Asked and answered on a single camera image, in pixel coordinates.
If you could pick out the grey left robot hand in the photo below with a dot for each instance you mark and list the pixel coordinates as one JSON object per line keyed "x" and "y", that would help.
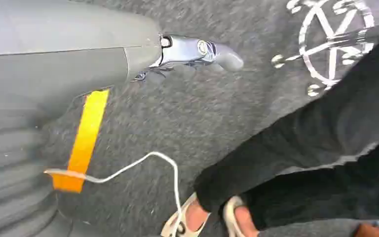
{"x": 55, "y": 68}

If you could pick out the yellow tape strip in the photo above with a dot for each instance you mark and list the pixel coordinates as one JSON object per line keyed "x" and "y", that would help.
{"x": 86, "y": 134}

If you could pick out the ribbed grey left arm sleeve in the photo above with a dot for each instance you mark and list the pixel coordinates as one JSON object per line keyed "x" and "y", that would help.
{"x": 11, "y": 183}

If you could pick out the pale sandal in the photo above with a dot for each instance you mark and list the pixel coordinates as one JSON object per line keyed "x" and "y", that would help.
{"x": 230, "y": 216}
{"x": 184, "y": 217}

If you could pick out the silver chair star base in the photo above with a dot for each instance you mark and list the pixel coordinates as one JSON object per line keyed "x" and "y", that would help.
{"x": 330, "y": 36}

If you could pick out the person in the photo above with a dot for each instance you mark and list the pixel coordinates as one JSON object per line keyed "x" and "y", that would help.
{"x": 323, "y": 140}

